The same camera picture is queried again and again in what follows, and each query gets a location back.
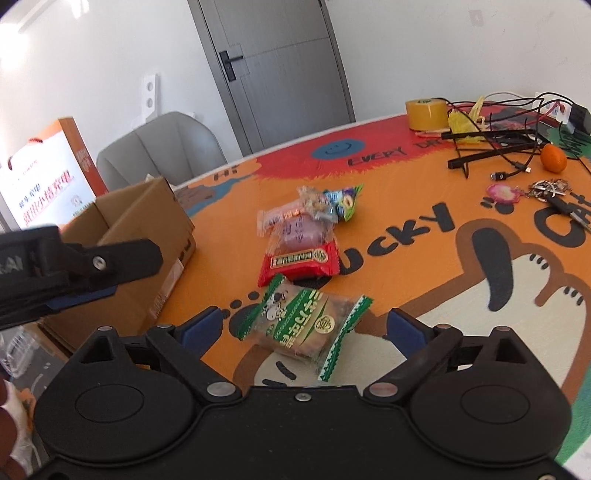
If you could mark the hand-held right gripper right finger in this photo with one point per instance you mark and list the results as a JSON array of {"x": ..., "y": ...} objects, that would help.
[{"x": 406, "y": 333}]

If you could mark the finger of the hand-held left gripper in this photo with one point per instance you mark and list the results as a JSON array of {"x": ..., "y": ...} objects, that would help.
[
  {"x": 69, "y": 301},
  {"x": 115, "y": 263}
]

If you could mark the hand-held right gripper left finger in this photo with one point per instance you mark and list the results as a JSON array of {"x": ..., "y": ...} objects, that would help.
[{"x": 201, "y": 331}]

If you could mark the brown cardboard box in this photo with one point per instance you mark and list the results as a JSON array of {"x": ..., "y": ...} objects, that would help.
[{"x": 134, "y": 240}]

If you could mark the green and white biscuit packet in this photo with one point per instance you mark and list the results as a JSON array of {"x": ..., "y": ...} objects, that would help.
[{"x": 300, "y": 323}]

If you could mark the red snack packet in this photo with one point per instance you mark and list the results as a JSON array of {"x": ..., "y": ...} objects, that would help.
[{"x": 300, "y": 265}]

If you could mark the clear orange striped packet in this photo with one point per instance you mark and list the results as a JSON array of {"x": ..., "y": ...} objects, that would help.
[{"x": 277, "y": 219}]

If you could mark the clear purple bun packet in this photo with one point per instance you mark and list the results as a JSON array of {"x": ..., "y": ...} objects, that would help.
[{"x": 302, "y": 233}]

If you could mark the blue and green snack packet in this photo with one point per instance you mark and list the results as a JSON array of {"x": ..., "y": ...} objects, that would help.
[{"x": 345, "y": 199}]

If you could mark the clear candy packet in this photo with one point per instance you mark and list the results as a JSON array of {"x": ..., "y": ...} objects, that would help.
[{"x": 316, "y": 203}]

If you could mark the person's left hand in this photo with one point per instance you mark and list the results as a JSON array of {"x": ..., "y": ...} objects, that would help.
[{"x": 8, "y": 429}]

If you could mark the clear plastic clamshell container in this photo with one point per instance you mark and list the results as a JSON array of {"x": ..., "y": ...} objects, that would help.
[{"x": 27, "y": 355}]

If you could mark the colourful cartoon table mat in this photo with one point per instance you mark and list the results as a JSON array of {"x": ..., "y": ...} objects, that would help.
[{"x": 415, "y": 258}]

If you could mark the white and orange paper bag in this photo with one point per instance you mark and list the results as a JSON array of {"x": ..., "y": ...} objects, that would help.
[{"x": 46, "y": 175}]

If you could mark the grey chair back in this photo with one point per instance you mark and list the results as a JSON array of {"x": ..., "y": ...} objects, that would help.
[{"x": 157, "y": 147}]

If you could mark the white plastic bag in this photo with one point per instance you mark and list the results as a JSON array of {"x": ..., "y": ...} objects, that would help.
[{"x": 21, "y": 415}]

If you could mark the bunch of keys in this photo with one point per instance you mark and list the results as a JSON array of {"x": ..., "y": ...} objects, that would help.
[{"x": 551, "y": 191}]

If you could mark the yellow tape roll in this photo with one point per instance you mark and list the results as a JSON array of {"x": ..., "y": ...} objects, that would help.
[{"x": 427, "y": 115}]

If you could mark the yellow plastic wrapper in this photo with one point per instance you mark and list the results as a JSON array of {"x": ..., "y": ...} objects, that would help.
[{"x": 464, "y": 121}]

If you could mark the tangerine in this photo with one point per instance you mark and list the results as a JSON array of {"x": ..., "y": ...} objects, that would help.
[{"x": 553, "y": 158}]

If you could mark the grey door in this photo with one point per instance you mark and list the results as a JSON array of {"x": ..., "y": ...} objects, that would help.
[{"x": 272, "y": 74}]

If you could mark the black power adapter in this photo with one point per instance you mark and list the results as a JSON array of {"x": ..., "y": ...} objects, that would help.
[{"x": 579, "y": 119}]

